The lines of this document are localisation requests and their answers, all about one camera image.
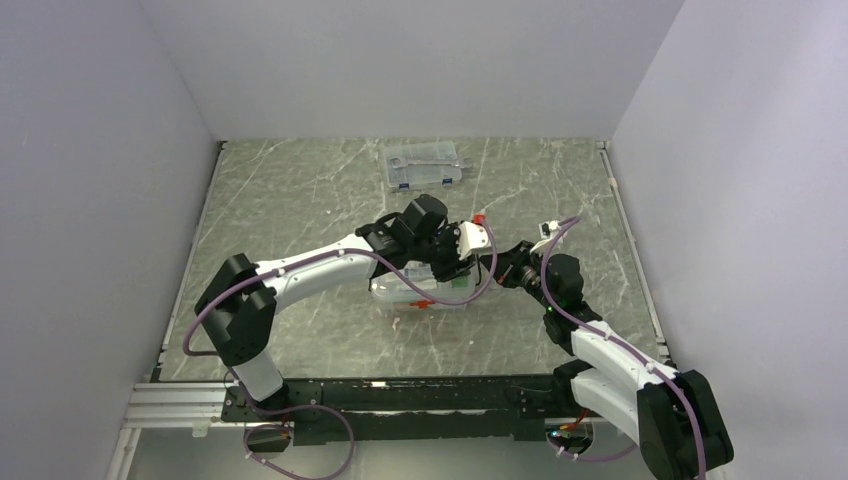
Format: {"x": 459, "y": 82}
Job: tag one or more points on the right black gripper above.
{"x": 512, "y": 260}

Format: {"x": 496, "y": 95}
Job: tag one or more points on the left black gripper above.
{"x": 454, "y": 267}

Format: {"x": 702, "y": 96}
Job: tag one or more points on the clear first aid box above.
{"x": 426, "y": 304}

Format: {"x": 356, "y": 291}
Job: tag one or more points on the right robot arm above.
{"x": 671, "y": 416}

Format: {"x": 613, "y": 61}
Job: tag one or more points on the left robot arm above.
{"x": 238, "y": 307}

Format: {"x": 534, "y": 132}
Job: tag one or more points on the clear screw box blue latches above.
{"x": 422, "y": 165}

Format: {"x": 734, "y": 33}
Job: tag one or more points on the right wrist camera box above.
{"x": 549, "y": 232}

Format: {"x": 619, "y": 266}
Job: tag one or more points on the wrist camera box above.
{"x": 549, "y": 232}
{"x": 475, "y": 237}

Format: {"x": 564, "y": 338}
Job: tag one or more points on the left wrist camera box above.
{"x": 475, "y": 237}

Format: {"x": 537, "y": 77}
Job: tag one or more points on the black base frame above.
{"x": 518, "y": 407}

